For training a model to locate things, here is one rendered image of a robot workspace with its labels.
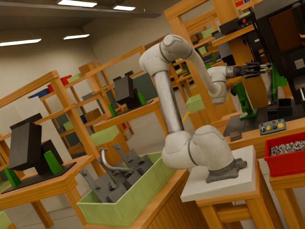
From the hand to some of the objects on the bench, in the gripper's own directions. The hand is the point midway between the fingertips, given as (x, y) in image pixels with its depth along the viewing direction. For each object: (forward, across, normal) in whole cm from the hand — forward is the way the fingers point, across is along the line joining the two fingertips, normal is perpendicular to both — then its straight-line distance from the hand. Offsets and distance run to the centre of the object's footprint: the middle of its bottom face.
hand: (265, 68), depth 181 cm
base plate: (+23, -22, +20) cm, 38 cm away
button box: (+5, -48, +3) cm, 48 cm away
